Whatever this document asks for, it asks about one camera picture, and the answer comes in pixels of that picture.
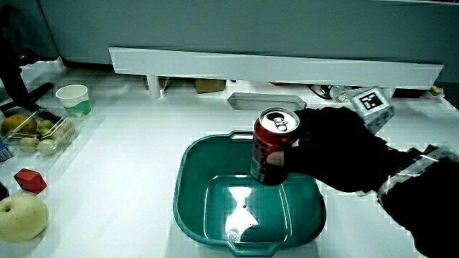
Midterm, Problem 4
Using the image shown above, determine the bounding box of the person's right hand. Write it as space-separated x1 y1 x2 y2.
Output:
266 85 396 195

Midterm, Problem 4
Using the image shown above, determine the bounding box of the red cola can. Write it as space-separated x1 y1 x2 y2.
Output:
250 106 301 186

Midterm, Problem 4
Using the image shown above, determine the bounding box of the teal plastic basin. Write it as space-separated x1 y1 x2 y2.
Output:
173 130 328 257

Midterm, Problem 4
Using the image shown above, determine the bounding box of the person's right forearm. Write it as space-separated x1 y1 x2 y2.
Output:
376 143 459 258

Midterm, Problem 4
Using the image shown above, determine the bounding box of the grey flat tray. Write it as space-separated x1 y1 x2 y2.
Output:
227 92 308 112

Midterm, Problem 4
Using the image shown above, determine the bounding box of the white raised shelf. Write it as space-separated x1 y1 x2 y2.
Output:
108 47 445 100

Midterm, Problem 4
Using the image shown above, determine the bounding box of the brown cardboard box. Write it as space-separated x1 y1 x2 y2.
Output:
194 79 227 95

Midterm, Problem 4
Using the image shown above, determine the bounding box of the white and green paper cup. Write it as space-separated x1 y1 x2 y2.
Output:
55 84 93 120

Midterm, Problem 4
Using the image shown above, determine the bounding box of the small green fruit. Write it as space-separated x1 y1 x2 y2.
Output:
19 137 39 153
37 138 59 156
52 120 75 141
37 119 55 135

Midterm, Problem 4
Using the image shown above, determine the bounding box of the clear plastic fruit container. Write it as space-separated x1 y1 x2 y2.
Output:
1 107 80 158

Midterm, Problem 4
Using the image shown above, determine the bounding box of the red faceted block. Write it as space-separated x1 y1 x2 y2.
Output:
13 168 48 195

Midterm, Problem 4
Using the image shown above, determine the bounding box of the orange mango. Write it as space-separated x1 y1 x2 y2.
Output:
1 113 39 135

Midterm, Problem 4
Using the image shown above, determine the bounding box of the yellow pear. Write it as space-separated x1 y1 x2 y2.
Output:
0 193 49 243

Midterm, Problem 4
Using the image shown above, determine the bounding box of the blue striped packet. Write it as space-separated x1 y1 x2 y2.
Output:
0 138 14 163

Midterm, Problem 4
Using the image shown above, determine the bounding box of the black cable bundle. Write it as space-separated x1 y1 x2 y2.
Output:
308 84 334 100

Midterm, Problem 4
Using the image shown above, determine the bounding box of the black camera stand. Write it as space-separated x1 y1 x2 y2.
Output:
0 3 55 113

